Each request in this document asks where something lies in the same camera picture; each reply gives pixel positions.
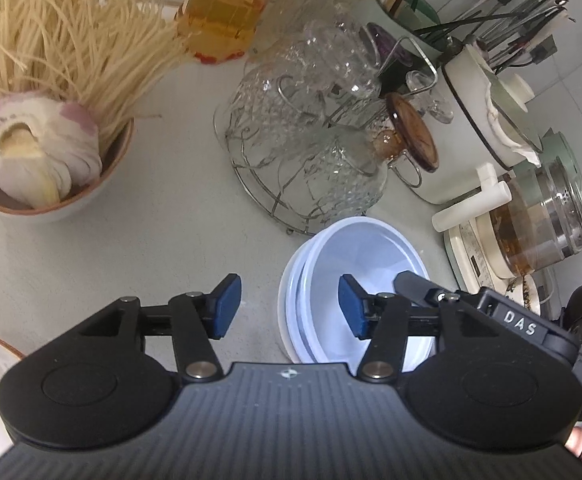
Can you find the bottle of yellow oil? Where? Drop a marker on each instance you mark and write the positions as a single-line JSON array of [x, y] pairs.
[[221, 10]]

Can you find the bundle of dried noodles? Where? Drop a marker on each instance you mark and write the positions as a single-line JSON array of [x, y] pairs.
[[71, 30]]

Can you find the glass tea kettle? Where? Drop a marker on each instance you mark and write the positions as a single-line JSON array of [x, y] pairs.
[[536, 230]]

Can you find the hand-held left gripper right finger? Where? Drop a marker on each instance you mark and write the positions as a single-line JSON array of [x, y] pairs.
[[352, 307]]

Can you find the utensil holder with utensils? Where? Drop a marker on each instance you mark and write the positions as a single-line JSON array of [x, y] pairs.
[[516, 20]]

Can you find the large light blue bowl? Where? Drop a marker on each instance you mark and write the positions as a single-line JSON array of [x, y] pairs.
[[297, 290]]

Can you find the small light blue bowl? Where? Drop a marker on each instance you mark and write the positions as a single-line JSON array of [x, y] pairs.
[[371, 255]]

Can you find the green white chopstick holder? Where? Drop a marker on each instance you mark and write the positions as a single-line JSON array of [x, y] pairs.
[[411, 5]]

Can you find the white enamel pot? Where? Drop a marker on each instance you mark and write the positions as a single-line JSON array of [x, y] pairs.
[[476, 125]]

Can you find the brown bowl with garlic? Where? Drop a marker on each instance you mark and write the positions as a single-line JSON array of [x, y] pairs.
[[96, 180]]

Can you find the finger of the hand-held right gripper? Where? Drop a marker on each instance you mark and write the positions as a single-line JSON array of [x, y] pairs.
[[416, 287]]

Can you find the cluster of patterned glass cups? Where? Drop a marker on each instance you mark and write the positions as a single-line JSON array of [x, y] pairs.
[[316, 110]]

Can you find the person's right hand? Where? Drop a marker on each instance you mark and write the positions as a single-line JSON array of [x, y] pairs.
[[578, 452]]

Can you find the garlic bulb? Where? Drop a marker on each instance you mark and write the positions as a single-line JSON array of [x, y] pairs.
[[46, 145]]

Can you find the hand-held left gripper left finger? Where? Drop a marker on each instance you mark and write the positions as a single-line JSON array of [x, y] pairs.
[[225, 307]]

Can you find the cream kettle base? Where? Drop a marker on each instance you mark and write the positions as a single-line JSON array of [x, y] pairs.
[[471, 255]]

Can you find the white bowl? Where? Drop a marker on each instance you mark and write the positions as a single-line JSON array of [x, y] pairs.
[[284, 305]]

